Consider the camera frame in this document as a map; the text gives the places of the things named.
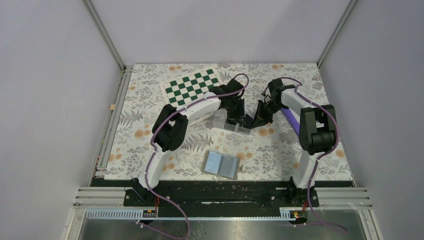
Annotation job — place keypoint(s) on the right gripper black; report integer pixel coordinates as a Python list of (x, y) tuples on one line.
[(260, 118)]

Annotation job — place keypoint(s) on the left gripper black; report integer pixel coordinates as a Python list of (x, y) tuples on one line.
[(238, 117)]

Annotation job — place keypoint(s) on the beige leather card holder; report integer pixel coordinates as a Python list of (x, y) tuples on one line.
[(221, 165)]

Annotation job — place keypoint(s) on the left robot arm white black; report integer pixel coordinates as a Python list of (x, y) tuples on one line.
[(170, 128)]

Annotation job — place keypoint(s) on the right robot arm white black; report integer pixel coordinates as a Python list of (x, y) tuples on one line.
[(317, 131)]

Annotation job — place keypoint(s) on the clear acrylic card box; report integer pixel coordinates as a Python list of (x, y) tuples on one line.
[(220, 121)]

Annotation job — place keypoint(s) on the purple pen-shaped tool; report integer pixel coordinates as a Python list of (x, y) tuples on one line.
[(291, 120)]

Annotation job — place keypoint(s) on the green white chessboard mat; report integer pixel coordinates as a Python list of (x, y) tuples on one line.
[(185, 89)]

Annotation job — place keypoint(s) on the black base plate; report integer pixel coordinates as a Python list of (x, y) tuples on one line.
[(219, 198)]

